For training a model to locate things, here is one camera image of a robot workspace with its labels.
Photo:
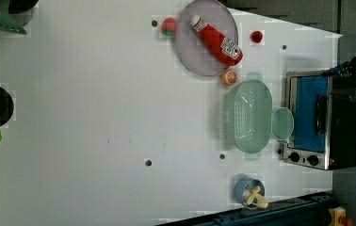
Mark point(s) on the green plastic strainer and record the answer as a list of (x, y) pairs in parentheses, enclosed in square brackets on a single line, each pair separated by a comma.
[(245, 116)]

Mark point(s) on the orange slice toy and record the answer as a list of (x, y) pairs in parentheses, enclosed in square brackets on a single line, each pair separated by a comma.
[(229, 78)]

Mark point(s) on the grey round plate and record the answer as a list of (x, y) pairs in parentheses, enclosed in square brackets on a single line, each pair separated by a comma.
[(193, 52)]

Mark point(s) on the red ketchup bottle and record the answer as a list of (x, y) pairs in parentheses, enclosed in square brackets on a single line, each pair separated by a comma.
[(224, 49)]

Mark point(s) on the strawberry toy with leaves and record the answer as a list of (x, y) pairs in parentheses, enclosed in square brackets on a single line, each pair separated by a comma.
[(168, 27)]

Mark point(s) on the blue cup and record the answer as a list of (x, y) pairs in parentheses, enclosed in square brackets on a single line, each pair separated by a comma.
[(248, 182)]

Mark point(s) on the green cup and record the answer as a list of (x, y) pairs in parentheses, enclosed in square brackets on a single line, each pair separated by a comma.
[(282, 124)]

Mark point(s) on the small red strawberry toy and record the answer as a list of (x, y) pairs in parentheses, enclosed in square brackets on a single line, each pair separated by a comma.
[(257, 36)]

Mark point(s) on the cream banana toy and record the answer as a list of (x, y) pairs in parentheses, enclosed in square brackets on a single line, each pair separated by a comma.
[(253, 196)]

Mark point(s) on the black toaster oven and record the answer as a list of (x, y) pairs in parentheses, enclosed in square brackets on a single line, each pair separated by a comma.
[(324, 110)]

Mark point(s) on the black cylinder container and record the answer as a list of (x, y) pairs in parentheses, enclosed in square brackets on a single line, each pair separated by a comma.
[(22, 11)]

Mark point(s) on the yellow red emergency button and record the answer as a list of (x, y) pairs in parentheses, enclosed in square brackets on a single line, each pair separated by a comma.
[(340, 218)]

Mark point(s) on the green brush tool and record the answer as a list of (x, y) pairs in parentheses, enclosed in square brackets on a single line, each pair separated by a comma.
[(7, 23)]

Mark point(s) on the blue metal frame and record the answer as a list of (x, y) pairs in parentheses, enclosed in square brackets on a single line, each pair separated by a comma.
[(308, 210)]

